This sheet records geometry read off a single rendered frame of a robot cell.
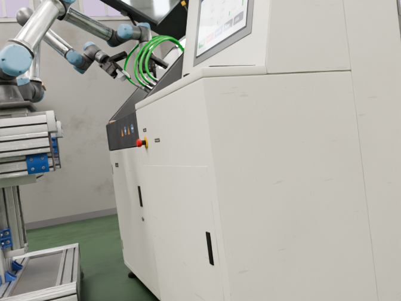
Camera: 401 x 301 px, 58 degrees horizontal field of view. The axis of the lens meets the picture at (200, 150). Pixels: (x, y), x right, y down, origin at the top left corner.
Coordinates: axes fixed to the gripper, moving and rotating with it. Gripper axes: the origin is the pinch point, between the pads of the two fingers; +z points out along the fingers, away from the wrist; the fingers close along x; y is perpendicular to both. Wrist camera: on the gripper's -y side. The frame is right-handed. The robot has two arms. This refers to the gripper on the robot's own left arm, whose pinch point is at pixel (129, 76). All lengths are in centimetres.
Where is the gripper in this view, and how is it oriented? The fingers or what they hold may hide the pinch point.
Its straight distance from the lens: 220.5
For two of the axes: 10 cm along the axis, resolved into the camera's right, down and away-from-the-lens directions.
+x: -2.0, -1.7, -9.7
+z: 7.4, 6.2, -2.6
